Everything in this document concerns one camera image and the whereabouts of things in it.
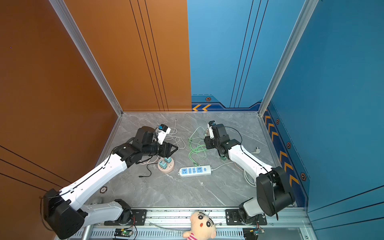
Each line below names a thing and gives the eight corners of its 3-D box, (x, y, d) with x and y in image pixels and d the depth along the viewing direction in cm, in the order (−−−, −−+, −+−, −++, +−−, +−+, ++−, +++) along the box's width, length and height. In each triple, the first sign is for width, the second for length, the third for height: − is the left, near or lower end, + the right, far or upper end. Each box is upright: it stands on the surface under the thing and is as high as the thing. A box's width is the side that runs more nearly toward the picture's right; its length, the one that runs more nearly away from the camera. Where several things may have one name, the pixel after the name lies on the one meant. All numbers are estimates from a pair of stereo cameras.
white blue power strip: (178, 177, 88) (178, 175, 86) (178, 169, 91) (178, 167, 89) (211, 174, 89) (211, 173, 87) (210, 167, 92) (210, 165, 90)
